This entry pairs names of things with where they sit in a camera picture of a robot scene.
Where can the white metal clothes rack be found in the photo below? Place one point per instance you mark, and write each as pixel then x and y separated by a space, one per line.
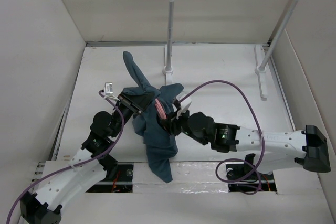
pixel 260 22

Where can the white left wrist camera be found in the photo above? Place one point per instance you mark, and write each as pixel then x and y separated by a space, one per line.
pixel 108 91

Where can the pink plastic hanger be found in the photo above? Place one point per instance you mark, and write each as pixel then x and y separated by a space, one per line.
pixel 160 110

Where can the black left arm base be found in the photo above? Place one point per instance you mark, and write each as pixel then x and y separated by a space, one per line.
pixel 121 182

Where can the blue t shirt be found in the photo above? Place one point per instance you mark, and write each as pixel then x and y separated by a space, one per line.
pixel 160 146

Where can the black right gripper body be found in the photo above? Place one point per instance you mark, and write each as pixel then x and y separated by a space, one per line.
pixel 181 124

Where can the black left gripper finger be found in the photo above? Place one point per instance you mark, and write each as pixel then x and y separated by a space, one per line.
pixel 144 101
pixel 140 91

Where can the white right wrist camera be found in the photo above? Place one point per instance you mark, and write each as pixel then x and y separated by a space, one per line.
pixel 181 104

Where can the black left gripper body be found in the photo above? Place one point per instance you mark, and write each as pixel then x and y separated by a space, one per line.
pixel 128 103

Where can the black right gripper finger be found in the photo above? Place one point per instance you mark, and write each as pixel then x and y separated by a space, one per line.
pixel 167 120
pixel 167 129

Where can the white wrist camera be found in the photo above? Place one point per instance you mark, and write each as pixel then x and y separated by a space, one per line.
pixel 108 91
pixel 181 104

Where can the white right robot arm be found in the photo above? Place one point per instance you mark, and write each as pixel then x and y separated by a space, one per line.
pixel 307 148

